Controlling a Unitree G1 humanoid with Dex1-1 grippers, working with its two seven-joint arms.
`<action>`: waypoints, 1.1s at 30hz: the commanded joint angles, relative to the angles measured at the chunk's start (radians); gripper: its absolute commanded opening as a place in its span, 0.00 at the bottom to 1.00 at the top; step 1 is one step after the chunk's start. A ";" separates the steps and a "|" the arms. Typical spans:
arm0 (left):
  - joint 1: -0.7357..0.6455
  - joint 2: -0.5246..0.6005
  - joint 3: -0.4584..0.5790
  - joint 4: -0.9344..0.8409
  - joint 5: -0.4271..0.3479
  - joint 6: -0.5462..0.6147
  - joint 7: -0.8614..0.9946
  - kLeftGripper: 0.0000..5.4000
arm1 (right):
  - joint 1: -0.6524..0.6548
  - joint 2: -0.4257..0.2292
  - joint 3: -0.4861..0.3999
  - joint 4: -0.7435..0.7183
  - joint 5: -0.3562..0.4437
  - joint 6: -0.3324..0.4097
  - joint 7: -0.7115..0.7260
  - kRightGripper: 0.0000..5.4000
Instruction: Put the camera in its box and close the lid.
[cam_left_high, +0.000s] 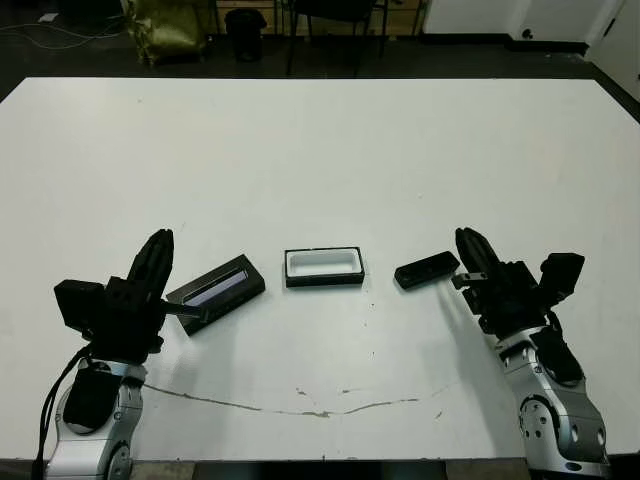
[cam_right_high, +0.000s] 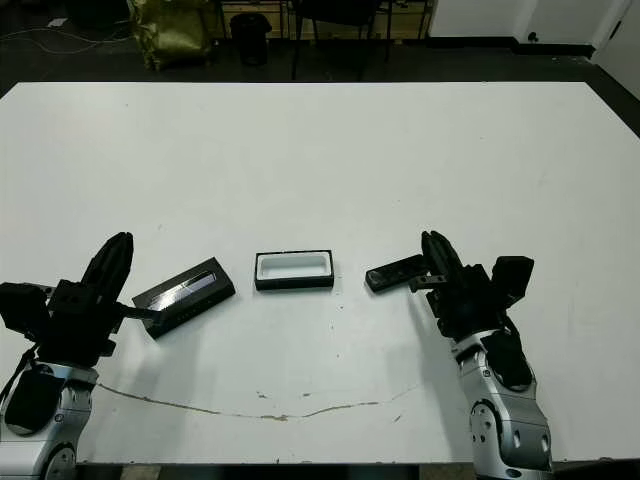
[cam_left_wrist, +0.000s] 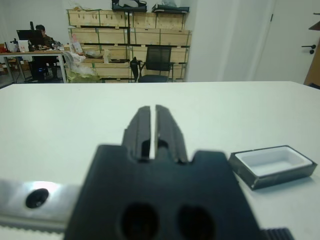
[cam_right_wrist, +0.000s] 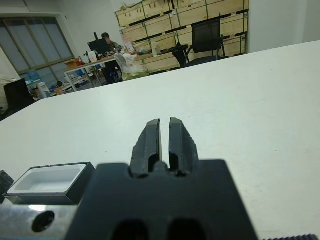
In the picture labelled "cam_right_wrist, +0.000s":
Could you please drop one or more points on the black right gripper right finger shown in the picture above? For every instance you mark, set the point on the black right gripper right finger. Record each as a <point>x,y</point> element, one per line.
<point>183,147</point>

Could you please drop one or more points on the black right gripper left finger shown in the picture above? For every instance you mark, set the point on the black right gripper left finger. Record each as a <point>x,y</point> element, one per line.
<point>145,147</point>

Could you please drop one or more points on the black box lid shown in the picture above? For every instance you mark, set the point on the black box lid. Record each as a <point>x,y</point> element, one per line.
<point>5,182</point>

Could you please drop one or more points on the black box with white insert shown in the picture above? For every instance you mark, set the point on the black box with white insert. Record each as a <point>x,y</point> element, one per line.
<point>75,185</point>

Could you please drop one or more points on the yellow-green plastic bag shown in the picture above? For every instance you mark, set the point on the yellow-green plastic bag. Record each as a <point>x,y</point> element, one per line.
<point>130,67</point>

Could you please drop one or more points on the wooden top office desk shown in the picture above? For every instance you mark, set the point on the wooden top office desk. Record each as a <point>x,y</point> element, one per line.
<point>105,60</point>

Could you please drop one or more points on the pink carton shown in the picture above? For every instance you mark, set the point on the pink carton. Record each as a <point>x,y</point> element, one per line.
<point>128,45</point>

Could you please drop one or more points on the white carton with red print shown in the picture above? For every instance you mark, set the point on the white carton with red print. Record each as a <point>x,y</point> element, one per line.
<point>92,56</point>

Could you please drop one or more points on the black computer monitor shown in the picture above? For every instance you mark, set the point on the black computer monitor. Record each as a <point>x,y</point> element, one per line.
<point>98,46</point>

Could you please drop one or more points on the black mesh office chair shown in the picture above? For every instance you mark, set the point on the black mesh office chair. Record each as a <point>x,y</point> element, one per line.
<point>206,35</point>

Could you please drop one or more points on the seated person at desk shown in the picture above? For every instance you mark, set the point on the seated person at desk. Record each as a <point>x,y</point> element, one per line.
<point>107,37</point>

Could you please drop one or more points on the stacked wooden crates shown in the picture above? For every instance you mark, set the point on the stacked wooden crates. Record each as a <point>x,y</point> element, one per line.
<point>160,25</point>

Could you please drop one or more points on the black padded chair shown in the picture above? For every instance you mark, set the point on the black padded chair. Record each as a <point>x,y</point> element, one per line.
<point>17,93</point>

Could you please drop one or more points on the large window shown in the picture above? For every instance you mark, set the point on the large window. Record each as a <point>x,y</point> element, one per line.
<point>37,42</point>

